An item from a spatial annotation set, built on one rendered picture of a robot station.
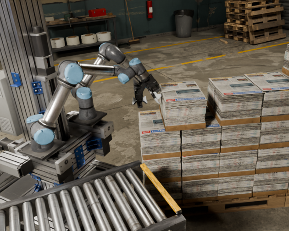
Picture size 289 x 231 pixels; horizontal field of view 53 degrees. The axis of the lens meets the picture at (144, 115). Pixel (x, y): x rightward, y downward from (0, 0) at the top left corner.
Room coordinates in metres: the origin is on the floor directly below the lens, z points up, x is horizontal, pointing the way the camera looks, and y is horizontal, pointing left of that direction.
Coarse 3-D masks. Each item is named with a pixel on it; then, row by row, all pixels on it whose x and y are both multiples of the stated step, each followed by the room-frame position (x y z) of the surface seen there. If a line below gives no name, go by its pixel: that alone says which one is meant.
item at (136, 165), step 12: (120, 168) 1.41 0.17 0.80; (132, 168) 1.41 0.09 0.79; (84, 180) 1.32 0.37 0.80; (36, 192) 1.24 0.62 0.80; (48, 192) 1.24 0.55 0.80; (84, 192) 1.30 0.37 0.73; (96, 192) 1.32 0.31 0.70; (0, 204) 1.17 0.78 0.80; (12, 204) 1.16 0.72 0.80; (48, 204) 1.22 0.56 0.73; (60, 204) 1.24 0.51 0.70
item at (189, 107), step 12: (168, 96) 1.84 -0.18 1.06; (180, 96) 1.83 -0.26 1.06; (192, 96) 1.82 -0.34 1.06; (204, 96) 1.81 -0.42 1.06; (168, 108) 1.75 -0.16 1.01; (180, 108) 1.76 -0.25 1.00; (192, 108) 1.76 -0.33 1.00; (204, 108) 1.76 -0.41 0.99; (168, 120) 1.76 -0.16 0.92; (180, 120) 1.76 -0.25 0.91; (192, 120) 1.76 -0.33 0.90; (204, 120) 1.77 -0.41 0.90
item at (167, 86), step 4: (160, 84) 2.09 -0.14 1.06; (164, 84) 2.08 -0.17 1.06; (168, 84) 2.07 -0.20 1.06; (172, 84) 2.07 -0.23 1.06; (176, 84) 2.06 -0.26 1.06; (180, 84) 2.06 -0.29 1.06; (184, 84) 2.05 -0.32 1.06; (188, 84) 2.05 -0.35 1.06; (192, 84) 2.05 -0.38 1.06; (196, 84) 2.04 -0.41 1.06; (160, 88) 2.04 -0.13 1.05; (164, 88) 2.00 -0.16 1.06; (168, 88) 1.99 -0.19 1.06; (172, 88) 1.99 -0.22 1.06; (176, 88) 1.99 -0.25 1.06; (160, 92) 2.04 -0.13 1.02; (160, 100) 2.04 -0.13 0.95; (160, 104) 2.02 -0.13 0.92; (160, 108) 2.07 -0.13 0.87
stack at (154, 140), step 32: (160, 128) 1.81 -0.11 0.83; (224, 128) 1.78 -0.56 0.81; (256, 128) 1.79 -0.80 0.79; (288, 128) 1.80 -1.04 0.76; (160, 160) 1.76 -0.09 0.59; (192, 160) 1.77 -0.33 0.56; (224, 160) 1.77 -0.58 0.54; (256, 160) 1.81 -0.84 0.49; (288, 160) 1.80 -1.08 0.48; (192, 192) 1.77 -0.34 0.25; (224, 192) 1.78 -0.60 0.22
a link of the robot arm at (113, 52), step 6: (108, 48) 2.28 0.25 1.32; (114, 48) 2.27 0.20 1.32; (108, 54) 2.26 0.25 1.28; (114, 54) 2.24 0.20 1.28; (120, 54) 2.25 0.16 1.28; (114, 60) 2.26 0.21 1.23; (120, 60) 2.24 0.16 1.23; (126, 60) 2.28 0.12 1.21; (126, 66) 2.28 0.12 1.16; (138, 78) 2.33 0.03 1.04
